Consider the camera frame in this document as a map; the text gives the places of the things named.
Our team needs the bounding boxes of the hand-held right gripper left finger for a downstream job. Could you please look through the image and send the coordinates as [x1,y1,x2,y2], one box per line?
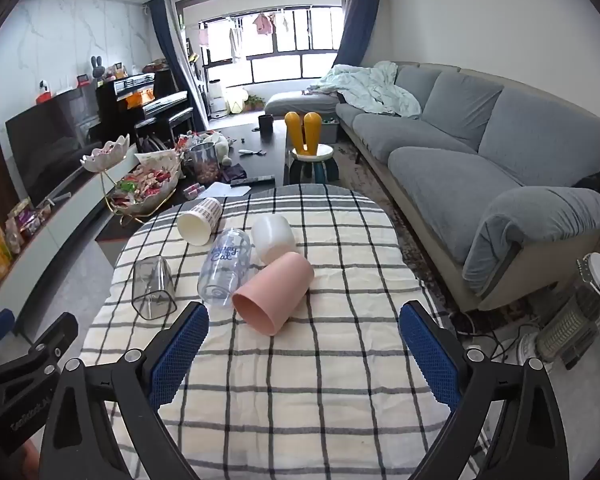
[39,301,210,480]

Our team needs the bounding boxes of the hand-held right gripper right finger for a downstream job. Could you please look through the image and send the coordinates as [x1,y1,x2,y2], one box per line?
[399,300,572,480]

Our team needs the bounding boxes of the pink plastic cup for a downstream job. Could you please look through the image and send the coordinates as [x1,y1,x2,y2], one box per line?
[231,251,315,336]

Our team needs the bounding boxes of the grey transparent cup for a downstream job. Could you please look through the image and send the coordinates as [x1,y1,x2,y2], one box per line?
[131,255,177,322]

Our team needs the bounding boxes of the clear printed plastic cup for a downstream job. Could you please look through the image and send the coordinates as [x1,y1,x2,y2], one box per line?
[197,228,259,309]

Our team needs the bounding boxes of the white printed paper cup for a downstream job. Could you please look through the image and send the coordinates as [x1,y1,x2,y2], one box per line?
[176,197,224,246]

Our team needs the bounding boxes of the white plastic cup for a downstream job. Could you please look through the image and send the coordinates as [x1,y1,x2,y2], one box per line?
[251,214,299,265]

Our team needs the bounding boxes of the white fan base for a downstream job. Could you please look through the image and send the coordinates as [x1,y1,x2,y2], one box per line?
[509,330,547,364]

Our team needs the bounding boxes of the purple snack packet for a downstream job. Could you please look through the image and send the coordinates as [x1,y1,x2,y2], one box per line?
[7,198,51,242]

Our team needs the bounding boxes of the white television cabinet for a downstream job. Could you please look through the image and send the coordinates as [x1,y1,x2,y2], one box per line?
[0,146,142,322]

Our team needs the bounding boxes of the checkered tablecloth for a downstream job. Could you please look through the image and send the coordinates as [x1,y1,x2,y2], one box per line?
[79,183,482,480]

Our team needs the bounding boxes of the electric space heater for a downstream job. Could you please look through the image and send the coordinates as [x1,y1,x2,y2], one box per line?
[534,252,600,370]

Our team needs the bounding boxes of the white paper sheet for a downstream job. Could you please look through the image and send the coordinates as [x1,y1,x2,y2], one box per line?
[199,182,252,199]

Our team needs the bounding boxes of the white tiered snack stand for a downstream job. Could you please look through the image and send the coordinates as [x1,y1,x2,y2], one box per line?
[79,134,184,217]

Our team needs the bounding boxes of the grey sofa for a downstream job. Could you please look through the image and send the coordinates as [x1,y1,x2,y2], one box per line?
[264,61,600,312]

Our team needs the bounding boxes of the black remote control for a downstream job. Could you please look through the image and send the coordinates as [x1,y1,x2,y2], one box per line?
[229,174,276,188]

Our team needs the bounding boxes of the flat screen television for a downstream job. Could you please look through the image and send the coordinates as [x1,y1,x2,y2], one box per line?
[5,87,104,207]

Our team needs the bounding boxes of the clear snack jar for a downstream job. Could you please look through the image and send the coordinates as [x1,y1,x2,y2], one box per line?
[188,142,220,184]

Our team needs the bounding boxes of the plush toy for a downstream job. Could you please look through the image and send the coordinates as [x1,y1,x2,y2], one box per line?
[207,132,234,166]

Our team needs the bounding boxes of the black coffee table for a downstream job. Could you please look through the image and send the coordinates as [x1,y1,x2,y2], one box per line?
[95,119,289,242]

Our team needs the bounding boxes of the yellow rabbit-ear stool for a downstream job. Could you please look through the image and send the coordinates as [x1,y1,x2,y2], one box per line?
[283,111,340,186]

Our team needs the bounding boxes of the black piano bench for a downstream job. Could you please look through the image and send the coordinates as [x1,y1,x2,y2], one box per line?
[133,106,196,149]

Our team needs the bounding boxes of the black upright piano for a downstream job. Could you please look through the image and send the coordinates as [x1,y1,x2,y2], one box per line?
[95,70,191,147]

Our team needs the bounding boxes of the grey storage bin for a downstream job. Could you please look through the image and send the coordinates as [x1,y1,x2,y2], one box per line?
[319,118,341,145]

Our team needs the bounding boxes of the white floor appliance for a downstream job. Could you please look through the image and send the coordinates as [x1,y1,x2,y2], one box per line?
[207,78,229,119]

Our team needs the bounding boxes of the pale crumpled blanket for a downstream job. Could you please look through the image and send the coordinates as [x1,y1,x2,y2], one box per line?
[307,60,424,120]

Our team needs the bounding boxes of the blue curtain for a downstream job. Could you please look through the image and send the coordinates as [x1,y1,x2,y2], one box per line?
[147,0,195,112]
[337,0,384,67]

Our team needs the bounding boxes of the white hanging garment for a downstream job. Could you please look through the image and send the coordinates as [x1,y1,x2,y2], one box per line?
[228,27,245,64]

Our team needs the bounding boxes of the black floor cables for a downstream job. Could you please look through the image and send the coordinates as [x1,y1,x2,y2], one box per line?
[445,309,522,362]

